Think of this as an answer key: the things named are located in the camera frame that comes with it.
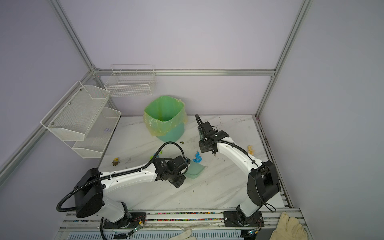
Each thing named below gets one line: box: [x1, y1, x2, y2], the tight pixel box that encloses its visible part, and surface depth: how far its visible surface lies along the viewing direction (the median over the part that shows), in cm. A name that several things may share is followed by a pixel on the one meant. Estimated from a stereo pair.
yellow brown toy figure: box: [111, 157, 120, 166], surface depth 95 cm
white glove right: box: [270, 211, 309, 240], surface depth 72 cm
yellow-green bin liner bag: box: [143, 95, 188, 137], surface depth 90 cm
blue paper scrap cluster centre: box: [192, 151, 202, 163], surface depth 97 cm
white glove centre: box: [168, 226, 197, 240], surface depth 71 cm
